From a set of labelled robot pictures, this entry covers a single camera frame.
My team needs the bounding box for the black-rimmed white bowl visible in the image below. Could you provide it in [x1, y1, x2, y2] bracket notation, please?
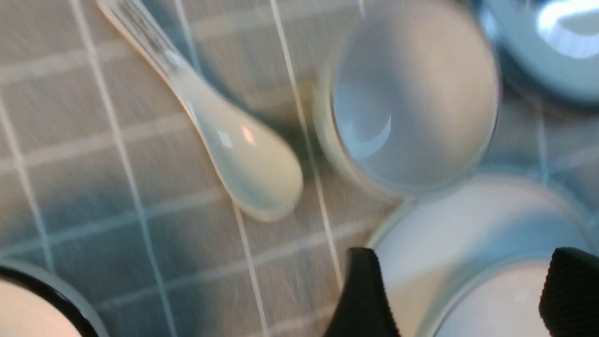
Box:
[0, 260, 110, 337]

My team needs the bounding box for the white spoon with characters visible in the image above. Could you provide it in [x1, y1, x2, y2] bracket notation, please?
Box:
[97, 0, 304, 221]

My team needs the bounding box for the grey-rimmed pale bowl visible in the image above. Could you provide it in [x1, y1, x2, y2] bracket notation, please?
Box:
[417, 253, 553, 337]

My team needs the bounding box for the pale green cup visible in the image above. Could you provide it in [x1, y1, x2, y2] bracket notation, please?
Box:
[313, 0, 502, 201]

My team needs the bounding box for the illustrated black-rimmed plate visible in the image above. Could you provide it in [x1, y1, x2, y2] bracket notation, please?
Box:
[471, 0, 599, 107]

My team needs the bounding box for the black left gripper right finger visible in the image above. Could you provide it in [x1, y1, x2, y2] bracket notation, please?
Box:
[539, 247, 599, 337]

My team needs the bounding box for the large pale plate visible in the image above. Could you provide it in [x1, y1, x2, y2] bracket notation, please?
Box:
[368, 173, 598, 337]

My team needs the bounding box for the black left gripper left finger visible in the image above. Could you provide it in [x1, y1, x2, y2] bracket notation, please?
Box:
[323, 247, 400, 337]

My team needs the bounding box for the grey checked tablecloth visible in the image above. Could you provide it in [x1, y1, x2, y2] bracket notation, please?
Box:
[0, 0, 599, 337]

